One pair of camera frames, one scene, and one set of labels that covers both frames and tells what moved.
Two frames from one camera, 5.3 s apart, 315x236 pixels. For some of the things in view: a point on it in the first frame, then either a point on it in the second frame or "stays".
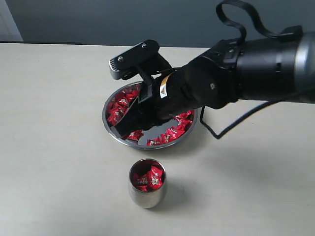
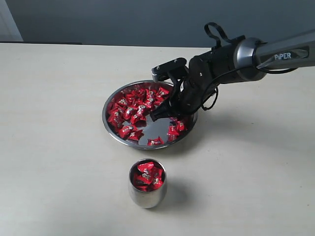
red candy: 155,178 to 145,167
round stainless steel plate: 120,101 stays
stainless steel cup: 146,183 stays
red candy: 155,141 stays
